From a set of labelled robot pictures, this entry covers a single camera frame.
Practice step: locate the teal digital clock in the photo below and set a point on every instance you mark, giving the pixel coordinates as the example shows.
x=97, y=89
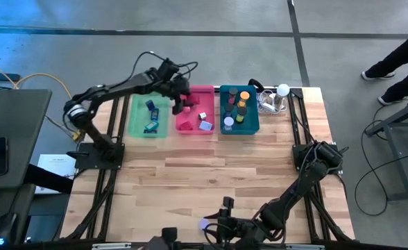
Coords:
x=151, y=125

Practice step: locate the black computer mouse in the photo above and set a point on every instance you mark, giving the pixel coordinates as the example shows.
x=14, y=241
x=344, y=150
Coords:
x=6, y=227

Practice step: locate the dark grey desk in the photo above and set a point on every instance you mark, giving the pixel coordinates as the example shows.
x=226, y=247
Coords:
x=16, y=139

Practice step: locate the green plastic tray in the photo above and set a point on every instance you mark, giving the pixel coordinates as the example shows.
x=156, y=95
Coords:
x=138, y=121

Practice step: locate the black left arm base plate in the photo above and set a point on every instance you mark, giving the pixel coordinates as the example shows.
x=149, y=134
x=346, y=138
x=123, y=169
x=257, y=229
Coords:
x=86, y=162

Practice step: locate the white paper sheet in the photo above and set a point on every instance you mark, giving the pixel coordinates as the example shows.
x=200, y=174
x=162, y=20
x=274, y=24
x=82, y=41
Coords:
x=56, y=165

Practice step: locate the silver aluminium bracket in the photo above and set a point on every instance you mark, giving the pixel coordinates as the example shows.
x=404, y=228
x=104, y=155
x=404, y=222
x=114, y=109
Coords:
x=111, y=246
x=304, y=247

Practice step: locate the purple hourglass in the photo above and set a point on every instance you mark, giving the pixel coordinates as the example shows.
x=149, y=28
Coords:
x=202, y=224

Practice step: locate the teal plastic tray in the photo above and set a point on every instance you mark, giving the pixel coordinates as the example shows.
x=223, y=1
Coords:
x=250, y=118

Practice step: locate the red sand hourglass black cap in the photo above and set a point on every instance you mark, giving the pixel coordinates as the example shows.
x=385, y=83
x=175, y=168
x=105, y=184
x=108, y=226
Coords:
x=232, y=92

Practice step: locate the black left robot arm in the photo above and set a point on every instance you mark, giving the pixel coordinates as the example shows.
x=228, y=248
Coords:
x=117, y=88

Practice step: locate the lavender wall charger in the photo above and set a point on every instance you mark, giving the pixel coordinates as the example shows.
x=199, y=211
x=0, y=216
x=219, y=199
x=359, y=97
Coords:
x=206, y=125

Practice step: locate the pink plastic tray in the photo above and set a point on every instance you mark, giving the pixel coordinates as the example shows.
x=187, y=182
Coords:
x=207, y=102

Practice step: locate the blue sand hourglass black cap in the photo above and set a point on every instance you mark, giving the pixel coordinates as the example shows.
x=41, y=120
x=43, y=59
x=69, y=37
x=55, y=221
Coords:
x=229, y=107

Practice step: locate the orange hourglass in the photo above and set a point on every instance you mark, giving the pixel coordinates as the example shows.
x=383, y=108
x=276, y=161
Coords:
x=244, y=95

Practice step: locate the black aluminium table frame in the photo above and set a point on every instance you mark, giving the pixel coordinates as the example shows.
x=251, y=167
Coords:
x=120, y=180

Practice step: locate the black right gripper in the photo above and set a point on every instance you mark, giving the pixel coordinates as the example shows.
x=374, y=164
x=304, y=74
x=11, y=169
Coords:
x=237, y=227

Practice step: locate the person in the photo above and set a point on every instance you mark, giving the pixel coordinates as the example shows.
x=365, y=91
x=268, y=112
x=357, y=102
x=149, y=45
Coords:
x=401, y=55

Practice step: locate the black table base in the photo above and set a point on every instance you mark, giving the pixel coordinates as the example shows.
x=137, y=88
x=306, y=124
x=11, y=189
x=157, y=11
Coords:
x=398, y=117

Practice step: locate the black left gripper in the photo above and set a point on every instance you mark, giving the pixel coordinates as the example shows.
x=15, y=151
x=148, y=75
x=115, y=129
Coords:
x=176, y=85

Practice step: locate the white light bulb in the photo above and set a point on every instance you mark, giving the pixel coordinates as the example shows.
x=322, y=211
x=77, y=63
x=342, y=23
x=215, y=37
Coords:
x=282, y=89

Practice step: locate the lavender disc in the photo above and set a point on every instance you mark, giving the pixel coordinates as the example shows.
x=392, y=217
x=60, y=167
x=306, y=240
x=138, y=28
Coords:
x=228, y=121

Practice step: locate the black bulky object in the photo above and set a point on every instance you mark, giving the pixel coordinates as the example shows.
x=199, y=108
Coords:
x=169, y=236

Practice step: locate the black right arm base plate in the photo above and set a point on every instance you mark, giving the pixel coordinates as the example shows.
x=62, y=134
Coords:
x=299, y=158

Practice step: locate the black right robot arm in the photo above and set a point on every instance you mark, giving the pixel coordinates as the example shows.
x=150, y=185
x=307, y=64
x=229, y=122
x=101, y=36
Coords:
x=301, y=187

